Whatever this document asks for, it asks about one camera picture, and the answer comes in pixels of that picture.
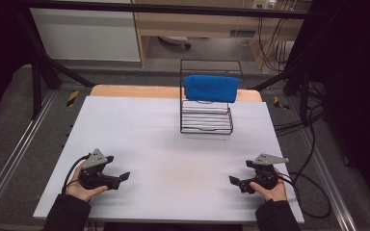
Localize chair caster base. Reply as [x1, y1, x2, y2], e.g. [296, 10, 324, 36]
[158, 35, 193, 50]

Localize person's right hand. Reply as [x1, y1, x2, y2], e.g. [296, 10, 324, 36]
[249, 167, 289, 203]

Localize bundle of black floor cables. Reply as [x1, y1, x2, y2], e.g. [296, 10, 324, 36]
[273, 80, 327, 176]

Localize black frame crossbar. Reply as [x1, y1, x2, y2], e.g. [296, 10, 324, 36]
[22, 1, 310, 20]

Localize blue towel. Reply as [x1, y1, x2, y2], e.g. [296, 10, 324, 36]
[183, 74, 241, 104]

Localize person's left hand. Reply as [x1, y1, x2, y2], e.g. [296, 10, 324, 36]
[65, 163, 109, 203]

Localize white cabinet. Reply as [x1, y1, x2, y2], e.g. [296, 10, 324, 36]
[29, 0, 142, 63]

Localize aluminium rail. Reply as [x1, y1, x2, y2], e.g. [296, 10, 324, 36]
[301, 126, 358, 231]
[0, 90, 60, 219]

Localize left hand-held gripper cable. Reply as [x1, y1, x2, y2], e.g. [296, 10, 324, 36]
[61, 153, 92, 195]

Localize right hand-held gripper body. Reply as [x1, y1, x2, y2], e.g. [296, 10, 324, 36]
[240, 153, 290, 194]

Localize wooden desk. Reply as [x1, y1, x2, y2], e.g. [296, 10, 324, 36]
[130, 0, 313, 68]

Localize black frame leg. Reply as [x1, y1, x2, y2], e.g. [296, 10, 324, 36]
[13, 9, 95, 120]
[251, 62, 312, 127]

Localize hand-held gripper cable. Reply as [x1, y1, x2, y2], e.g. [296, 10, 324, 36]
[274, 171, 332, 220]
[61, 153, 92, 195]

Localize black curtain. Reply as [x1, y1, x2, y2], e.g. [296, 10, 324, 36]
[0, 0, 33, 129]
[285, 0, 370, 211]

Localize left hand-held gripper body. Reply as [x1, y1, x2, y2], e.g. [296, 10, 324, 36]
[78, 148, 121, 191]

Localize hanging black cables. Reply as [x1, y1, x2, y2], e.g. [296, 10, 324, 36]
[257, 16, 288, 72]

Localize black wire rack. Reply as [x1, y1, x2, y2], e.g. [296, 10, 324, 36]
[179, 59, 244, 136]

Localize white power strip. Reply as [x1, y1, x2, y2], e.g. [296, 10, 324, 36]
[251, 0, 278, 11]

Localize right hand-held gripper cable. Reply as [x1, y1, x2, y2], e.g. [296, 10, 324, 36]
[274, 171, 332, 220]

